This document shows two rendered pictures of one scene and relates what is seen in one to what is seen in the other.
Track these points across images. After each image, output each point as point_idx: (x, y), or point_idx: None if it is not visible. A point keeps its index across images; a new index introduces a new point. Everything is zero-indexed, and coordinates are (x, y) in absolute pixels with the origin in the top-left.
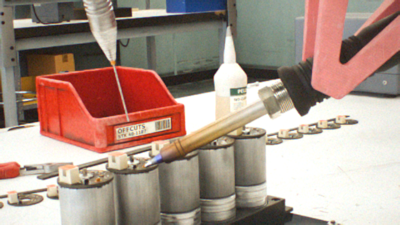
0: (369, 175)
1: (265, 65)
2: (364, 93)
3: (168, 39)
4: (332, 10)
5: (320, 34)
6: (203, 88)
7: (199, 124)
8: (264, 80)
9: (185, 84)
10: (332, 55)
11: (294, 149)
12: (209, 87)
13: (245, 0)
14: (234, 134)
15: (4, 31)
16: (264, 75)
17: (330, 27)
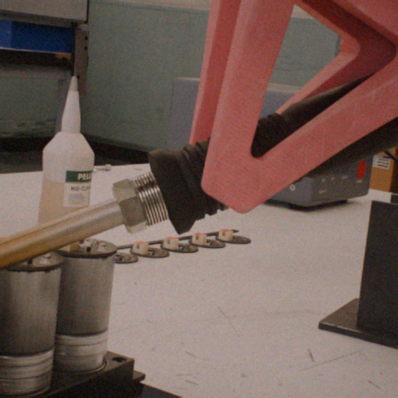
0: (264, 328)
1: (120, 141)
2: None
3: None
4: (250, 68)
5: (225, 105)
6: (27, 162)
7: (11, 219)
8: (116, 162)
9: (1, 154)
10: (240, 141)
11: (155, 273)
12: (36, 162)
13: (102, 43)
14: (65, 249)
15: None
16: (117, 155)
17: (242, 95)
